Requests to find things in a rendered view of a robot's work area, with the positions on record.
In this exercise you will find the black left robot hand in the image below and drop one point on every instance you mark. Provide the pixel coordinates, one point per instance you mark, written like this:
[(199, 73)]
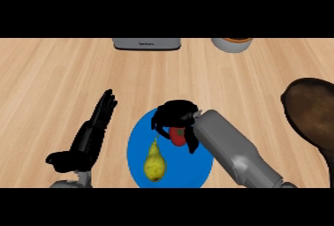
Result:
[(89, 138)]

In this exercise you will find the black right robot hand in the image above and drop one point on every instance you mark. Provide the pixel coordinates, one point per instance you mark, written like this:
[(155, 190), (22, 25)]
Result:
[(174, 113)]

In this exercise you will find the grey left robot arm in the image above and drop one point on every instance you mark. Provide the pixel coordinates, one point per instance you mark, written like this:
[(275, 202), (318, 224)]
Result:
[(74, 181)]

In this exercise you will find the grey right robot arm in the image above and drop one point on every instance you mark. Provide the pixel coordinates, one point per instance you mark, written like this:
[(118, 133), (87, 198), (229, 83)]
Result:
[(236, 150)]

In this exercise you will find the blue plate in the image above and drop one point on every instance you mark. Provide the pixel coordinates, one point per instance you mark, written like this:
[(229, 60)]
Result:
[(173, 167)]

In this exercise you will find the dark brown pan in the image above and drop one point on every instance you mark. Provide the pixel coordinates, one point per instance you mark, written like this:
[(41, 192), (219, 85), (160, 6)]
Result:
[(310, 117)]

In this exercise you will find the yellow pear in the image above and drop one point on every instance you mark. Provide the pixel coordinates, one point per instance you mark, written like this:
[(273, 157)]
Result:
[(154, 164)]

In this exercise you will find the grey appliance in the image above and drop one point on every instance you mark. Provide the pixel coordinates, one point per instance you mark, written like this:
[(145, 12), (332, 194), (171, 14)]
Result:
[(146, 44)]

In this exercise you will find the grey bowl with orange rim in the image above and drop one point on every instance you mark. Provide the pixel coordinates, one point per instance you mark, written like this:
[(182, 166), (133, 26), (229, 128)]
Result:
[(232, 44)]

